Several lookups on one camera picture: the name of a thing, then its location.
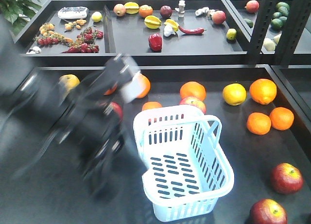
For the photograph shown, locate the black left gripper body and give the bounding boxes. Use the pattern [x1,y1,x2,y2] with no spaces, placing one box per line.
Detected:
[58,71,124,185]

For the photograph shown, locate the light blue plastic basket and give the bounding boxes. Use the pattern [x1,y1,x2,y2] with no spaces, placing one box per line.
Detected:
[133,104,234,222]

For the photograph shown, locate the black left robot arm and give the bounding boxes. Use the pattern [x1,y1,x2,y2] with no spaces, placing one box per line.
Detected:
[0,18,130,187]

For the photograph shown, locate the pink red apple rear left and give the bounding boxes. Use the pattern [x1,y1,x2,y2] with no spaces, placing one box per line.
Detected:
[106,102,123,121]

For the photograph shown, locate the pink red apple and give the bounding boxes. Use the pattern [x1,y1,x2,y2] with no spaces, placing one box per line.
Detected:
[106,102,123,121]
[179,96,206,114]

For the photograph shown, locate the orange rear left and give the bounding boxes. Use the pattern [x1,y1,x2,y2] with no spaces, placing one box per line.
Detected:
[104,85,118,96]

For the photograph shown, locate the yellow green pear front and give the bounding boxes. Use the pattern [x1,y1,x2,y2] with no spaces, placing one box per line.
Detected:
[59,74,80,92]

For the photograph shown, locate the small orange centre left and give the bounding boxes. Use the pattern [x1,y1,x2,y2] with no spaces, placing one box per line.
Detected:
[141,102,162,111]

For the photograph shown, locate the small orange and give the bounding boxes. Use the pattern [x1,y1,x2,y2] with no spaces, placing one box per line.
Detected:
[269,107,294,131]
[246,112,271,135]
[141,102,162,111]

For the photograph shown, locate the pink red apple centre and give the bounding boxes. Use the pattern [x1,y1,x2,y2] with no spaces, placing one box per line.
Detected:
[179,96,206,114]

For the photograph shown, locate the red bell pepper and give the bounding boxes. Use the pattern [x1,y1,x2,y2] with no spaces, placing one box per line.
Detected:
[148,34,162,52]

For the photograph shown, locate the orange behind centre apple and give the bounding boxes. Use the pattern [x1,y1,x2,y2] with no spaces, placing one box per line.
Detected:
[179,81,206,101]

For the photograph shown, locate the white remote controller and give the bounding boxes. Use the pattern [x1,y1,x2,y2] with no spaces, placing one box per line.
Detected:
[58,6,89,19]

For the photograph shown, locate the yellow starfruit left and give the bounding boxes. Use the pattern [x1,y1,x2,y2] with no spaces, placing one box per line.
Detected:
[144,15,162,29]

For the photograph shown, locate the yellow starfruit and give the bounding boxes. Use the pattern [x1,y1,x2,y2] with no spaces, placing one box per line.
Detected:
[144,15,162,29]
[164,19,179,32]

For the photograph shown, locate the white garlic bulb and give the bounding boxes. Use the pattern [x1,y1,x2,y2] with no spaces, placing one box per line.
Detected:
[163,25,176,37]

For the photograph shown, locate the yellow starfruit right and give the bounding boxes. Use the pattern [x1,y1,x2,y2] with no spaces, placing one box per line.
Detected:
[164,19,179,32]

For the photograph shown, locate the dark purple plum fruit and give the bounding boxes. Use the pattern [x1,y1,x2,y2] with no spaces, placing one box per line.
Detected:
[160,5,173,19]

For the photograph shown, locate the green potted plant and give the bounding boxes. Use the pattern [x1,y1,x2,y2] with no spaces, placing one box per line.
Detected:
[0,0,41,35]

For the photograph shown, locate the red chili pepper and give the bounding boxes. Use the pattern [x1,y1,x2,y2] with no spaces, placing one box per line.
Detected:
[178,26,206,35]

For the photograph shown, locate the yellow orange citrus fruit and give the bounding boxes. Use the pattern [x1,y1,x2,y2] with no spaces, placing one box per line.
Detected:
[222,83,247,106]

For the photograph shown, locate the small orange right front left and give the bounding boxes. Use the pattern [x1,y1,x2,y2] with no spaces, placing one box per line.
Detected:
[246,112,271,135]

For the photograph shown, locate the large orange right rear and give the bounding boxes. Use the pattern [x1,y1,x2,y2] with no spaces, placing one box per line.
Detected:
[249,78,277,105]

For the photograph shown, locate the black upper display shelf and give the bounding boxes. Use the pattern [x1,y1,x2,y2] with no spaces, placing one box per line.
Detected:
[13,0,311,67]

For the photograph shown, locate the red apple front right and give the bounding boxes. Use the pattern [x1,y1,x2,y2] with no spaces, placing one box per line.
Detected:
[250,199,288,224]

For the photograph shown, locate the pale green pear upper shelf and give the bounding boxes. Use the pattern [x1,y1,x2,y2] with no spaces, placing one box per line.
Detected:
[263,38,276,52]

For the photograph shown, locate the red apple front middle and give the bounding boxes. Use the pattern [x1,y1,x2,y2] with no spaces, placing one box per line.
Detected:
[270,163,304,194]

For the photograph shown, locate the red pomegranate upper shelf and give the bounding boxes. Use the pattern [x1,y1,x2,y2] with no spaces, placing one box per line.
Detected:
[244,0,259,13]

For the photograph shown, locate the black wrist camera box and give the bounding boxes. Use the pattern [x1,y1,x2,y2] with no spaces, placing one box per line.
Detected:
[104,54,143,103]

